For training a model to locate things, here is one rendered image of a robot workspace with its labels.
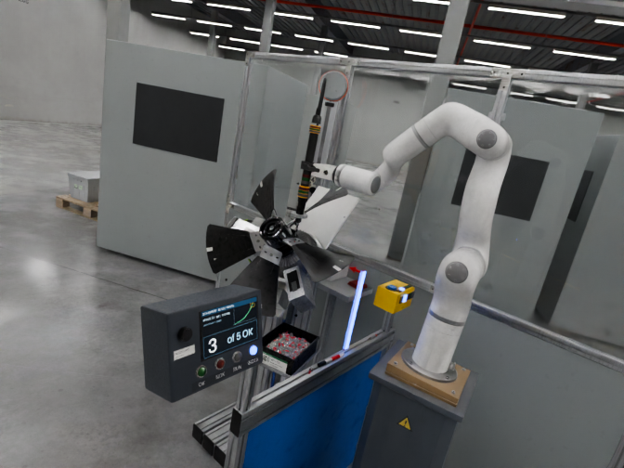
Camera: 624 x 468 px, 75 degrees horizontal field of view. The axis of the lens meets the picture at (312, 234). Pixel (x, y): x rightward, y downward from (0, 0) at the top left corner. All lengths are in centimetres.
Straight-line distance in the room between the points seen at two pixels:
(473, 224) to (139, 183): 346
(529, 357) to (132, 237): 360
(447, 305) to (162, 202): 325
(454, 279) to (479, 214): 21
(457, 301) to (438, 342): 15
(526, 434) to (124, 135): 386
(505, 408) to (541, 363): 29
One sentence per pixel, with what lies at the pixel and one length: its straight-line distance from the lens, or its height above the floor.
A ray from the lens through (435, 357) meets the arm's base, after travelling 143.
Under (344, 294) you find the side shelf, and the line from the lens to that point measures 213.
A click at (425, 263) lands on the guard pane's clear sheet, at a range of 219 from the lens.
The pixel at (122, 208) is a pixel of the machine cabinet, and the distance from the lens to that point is 445.
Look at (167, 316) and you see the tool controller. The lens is 88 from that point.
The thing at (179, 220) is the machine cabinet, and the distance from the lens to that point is 408.
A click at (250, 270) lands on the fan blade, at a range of 167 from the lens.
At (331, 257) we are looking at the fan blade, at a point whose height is 118.
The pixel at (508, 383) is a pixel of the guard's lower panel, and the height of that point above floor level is 70.
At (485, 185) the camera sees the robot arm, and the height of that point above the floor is 159.
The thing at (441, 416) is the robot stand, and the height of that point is 89.
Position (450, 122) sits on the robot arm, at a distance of 137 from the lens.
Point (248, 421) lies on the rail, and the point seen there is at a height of 82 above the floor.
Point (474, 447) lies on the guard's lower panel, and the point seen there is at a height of 30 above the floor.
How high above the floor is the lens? 167
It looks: 15 degrees down
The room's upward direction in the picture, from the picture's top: 11 degrees clockwise
